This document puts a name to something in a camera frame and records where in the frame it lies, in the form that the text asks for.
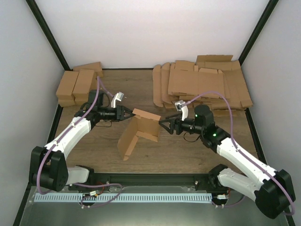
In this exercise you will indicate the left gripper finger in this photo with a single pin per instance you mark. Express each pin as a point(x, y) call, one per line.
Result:
point(127, 111)
point(127, 116)

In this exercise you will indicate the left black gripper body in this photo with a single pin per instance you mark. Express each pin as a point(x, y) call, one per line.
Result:
point(113, 116)

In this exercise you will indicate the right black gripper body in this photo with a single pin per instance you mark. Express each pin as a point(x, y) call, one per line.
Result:
point(179, 129)

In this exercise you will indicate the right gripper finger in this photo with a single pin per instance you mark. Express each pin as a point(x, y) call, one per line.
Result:
point(168, 126)
point(170, 118)

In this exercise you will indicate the brown cardboard box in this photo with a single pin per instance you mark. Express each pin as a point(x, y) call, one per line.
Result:
point(143, 124)

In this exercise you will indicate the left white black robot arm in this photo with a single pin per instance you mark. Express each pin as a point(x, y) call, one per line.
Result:
point(48, 168)

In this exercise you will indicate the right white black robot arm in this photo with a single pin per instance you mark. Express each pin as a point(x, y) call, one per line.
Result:
point(271, 190)

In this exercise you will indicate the folded box bottom right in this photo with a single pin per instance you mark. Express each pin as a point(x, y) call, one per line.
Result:
point(82, 89)

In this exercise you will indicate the folded box top right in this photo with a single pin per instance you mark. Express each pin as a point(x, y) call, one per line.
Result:
point(85, 75)

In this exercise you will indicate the folded box at back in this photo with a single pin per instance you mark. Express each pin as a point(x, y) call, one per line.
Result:
point(96, 67)

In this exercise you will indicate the folded box bottom left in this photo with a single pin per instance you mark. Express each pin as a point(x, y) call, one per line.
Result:
point(66, 102)

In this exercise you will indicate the folded box top left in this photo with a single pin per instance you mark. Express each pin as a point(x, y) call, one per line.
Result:
point(66, 86)

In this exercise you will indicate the top flat cardboard sheet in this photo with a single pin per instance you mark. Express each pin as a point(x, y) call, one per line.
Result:
point(193, 81)

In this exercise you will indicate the stack of flat cardboard sheets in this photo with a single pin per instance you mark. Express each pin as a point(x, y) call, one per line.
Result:
point(236, 96)

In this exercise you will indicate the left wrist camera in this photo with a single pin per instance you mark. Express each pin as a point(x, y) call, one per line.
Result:
point(117, 97)

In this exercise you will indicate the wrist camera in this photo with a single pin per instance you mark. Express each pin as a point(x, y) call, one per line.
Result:
point(117, 97)
point(182, 107)

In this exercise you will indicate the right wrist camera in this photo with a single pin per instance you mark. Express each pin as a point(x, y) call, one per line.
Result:
point(182, 107)

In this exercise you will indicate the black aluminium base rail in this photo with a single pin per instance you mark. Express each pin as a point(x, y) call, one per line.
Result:
point(198, 181)

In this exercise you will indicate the light blue slotted cable duct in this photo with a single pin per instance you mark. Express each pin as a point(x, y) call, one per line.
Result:
point(125, 198)

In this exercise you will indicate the left black frame post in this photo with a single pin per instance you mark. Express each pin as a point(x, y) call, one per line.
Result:
point(47, 32)

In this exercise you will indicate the black frame post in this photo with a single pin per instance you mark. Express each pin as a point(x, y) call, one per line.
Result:
point(47, 32)
point(258, 29)

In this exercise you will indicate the right black frame post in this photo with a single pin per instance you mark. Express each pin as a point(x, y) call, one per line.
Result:
point(258, 29)

